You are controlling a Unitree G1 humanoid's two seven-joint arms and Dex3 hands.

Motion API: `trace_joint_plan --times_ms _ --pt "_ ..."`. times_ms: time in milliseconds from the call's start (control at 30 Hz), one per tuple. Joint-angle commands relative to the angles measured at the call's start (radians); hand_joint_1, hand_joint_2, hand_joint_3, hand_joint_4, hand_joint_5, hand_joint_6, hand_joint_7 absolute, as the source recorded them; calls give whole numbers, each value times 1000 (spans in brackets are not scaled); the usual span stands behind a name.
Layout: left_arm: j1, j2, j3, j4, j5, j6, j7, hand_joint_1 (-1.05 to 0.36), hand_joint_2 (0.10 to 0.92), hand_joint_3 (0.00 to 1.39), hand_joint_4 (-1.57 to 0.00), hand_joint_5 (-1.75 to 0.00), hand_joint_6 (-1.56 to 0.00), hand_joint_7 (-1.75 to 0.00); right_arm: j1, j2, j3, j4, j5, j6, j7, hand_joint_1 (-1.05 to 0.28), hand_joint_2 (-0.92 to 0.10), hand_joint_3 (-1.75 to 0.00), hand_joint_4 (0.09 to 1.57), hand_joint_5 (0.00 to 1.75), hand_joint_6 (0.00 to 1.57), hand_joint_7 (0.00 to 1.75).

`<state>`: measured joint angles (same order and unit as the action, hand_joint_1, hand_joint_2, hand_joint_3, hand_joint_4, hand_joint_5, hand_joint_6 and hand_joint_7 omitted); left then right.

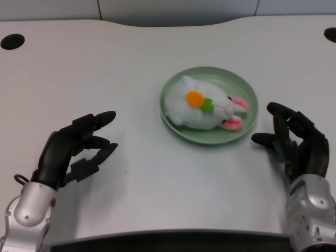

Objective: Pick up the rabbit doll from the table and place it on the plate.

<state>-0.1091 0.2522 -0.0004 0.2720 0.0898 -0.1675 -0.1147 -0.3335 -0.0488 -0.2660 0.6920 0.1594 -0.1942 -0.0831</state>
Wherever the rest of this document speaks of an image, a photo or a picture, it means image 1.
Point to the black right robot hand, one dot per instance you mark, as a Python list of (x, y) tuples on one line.
[(312, 149)]

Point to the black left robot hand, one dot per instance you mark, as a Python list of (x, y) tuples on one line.
[(56, 155)]

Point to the white rabbit doll with carrot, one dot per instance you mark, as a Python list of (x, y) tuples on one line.
[(191, 113)]

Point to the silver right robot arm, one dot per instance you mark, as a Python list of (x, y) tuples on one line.
[(312, 212)]

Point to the green round plate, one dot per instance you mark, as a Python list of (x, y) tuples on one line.
[(236, 84)]

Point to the black table grommet hole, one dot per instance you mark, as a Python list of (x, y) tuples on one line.
[(331, 34), (12, 41)]

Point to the dark robot torso edge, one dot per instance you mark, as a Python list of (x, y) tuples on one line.
[(170, 242)]

